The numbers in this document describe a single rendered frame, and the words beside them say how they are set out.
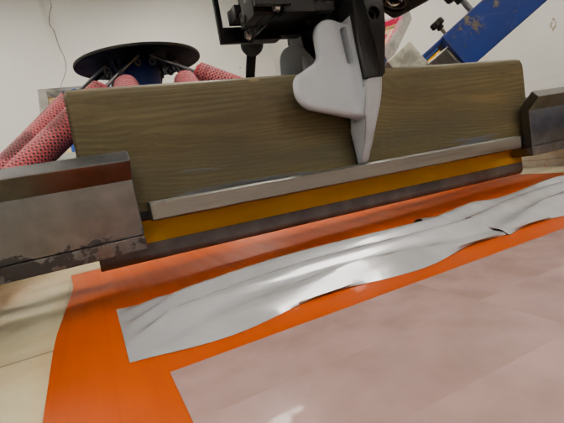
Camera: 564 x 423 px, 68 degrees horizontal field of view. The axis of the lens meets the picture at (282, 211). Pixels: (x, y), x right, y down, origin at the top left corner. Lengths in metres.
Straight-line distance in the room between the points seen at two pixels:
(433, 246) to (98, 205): 0.17
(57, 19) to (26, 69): 0.54
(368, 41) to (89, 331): 0.22
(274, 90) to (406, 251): 0.13
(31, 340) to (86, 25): 4.48
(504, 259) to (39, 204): 0.21
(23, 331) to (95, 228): 0.06
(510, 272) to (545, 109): 0.27
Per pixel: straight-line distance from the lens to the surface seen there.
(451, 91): 0.36
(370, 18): 0.28
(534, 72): 2.62
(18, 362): 0.19
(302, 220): 0.29
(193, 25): 4.82
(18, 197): 0.23
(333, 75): 0.28
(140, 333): 0.17
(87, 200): 0.23
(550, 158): 0.52
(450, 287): 0.17
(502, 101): 0.41
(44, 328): 0.23
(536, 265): 0.19
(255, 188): 0.25
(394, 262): 0.19
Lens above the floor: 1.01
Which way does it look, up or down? 7 degrees down
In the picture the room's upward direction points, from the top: 10 degrees counter-clockwise
